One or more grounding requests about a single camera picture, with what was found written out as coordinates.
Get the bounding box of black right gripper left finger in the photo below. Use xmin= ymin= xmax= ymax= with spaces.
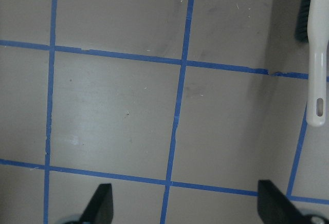
xmin=78 ymin=183 xmax=114 ymax=224

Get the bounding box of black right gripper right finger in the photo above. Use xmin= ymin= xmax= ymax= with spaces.
xmin=257 ymin=180 xmax=317 ymax=224

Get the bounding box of white hand brush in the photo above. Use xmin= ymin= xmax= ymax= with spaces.
xmin=295 ymin=0 xmax=328 ymax=127

